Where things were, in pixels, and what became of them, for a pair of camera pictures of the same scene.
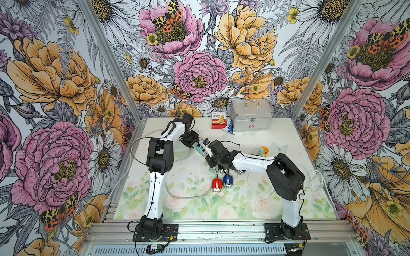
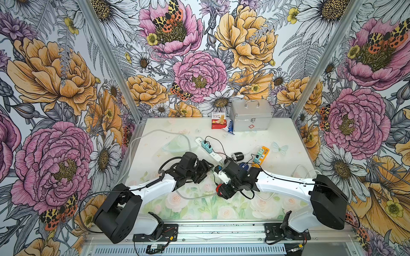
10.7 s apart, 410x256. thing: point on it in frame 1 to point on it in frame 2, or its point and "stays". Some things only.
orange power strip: x=266 y=150 stays
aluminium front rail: x=219 y=232 stays
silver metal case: x=251 y=114 stays
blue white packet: x=229 y=128 stays
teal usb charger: x=199 y=149 to x=206 y=147
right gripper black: x=208 y=159 to x=226 y=192
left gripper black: x=196 y=138 to x=204 y=168
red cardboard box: x=218 y=120 stays
